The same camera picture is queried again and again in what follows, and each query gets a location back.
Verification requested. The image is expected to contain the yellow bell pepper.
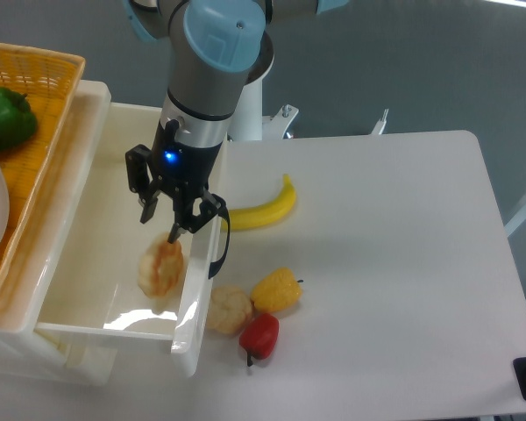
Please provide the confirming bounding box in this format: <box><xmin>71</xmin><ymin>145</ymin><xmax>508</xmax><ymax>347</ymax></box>
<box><xmin>250</xmin><ymin>267</ymin><xmax>303</xmax><ymax>313</ymax></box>

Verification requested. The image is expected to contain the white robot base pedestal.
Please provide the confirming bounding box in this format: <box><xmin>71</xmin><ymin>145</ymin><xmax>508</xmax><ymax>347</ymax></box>
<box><xmin>228</xmin><ymin>32</ymin><xmax>299</xmax><ymax>142</ymax></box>

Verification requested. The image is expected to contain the white upper drawer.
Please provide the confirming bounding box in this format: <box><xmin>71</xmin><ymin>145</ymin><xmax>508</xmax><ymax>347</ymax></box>
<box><xmin>36</xmin><ymin>103</ymin><xmax>221</xmax><ymax>384</ymax></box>

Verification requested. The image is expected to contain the orange woven basket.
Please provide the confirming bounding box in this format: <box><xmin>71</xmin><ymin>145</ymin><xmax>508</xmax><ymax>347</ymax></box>
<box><xmin>0</xmin><ymin>43</ymin><xmax>86</xmax><ymax>288</ymax></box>

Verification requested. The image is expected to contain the red bell pepper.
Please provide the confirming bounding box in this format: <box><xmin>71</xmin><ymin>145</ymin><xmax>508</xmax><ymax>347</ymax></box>
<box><xmin>238</xmin><ymin>313</ymin><xmax>280</xmax><ymax>367</ymax></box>

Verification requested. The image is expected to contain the beige bread bun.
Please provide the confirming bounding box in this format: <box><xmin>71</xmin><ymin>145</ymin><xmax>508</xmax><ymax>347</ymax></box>
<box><xmin>206</xmin><ymin>285</ymin><xmax>253</xmax><ymax>335</ymax></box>

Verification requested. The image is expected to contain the black drawer handle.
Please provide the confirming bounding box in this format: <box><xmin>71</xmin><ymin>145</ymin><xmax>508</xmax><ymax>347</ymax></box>
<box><xmin>208</xmin><ymin>200</ymin><xmax>231</xmax><ymax>279</ymax></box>

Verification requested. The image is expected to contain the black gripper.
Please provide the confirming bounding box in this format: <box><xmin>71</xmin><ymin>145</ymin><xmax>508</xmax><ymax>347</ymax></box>
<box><xmin>125</xmin><ymin>119</ymin><xmax>226</xmax><ymax>244</ymax></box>

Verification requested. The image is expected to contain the glazed ring donut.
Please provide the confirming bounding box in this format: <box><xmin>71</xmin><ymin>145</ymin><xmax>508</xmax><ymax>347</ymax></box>
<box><xmin>138</xmin><ymin>232</ymin><xmax>184</xmax><ymax>298</ymax></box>

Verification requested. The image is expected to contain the yellow banana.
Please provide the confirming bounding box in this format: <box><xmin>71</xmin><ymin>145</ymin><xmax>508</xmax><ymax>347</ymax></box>
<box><xmin>220</xmin><ymin>174</ymin><xmax>297</xmax><ymax>232</ymax></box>

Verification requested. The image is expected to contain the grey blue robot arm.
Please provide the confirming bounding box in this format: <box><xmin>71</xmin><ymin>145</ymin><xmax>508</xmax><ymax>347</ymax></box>
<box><xmin>124</xmin><ymin>1</ymin><xmax>345</xmax><ymax>243</ymax></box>

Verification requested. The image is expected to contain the green bell pepper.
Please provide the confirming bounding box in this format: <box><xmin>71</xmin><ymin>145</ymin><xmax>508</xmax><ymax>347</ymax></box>
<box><xmin>0</xmin><ymin>87</ymin><xmax>38</xmax><ymax>152</ymax></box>

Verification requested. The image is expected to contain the white drawer cabinet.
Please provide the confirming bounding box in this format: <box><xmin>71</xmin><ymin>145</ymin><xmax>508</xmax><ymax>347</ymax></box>
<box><xmin>0</xmin><ymin>81</ymin><xmax>116</xmax><ymax>386</ymax></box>

